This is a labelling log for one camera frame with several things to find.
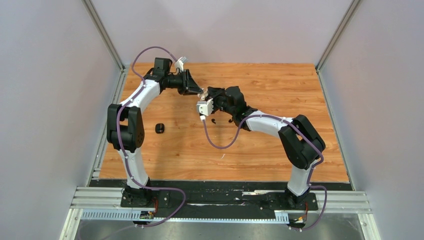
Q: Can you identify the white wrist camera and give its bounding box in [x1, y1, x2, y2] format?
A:
[174, 56, 188, 73]
[196, 98, 214, 116]

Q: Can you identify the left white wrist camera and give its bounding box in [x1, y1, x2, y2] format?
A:
[174, 56, 188, 73]

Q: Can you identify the black earbud charging case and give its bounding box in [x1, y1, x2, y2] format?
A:
[154, 123, 165, 134]

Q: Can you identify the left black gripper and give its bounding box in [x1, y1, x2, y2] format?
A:
[165, 69, 204, 96]

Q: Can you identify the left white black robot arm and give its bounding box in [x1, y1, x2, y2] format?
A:
[106, 56, 203, 207]

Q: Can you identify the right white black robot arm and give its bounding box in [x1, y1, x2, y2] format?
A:
[196, 86, 326, 209]

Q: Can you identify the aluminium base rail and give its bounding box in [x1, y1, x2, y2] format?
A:
[60, 187, 380, 240]

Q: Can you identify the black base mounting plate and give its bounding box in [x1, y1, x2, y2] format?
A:
[88, 179, 353, 220]

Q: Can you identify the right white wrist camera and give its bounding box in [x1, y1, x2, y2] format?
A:
[196, 98, 214, 116]

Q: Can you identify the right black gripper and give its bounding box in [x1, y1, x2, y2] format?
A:
[205, 87, 236, 117]

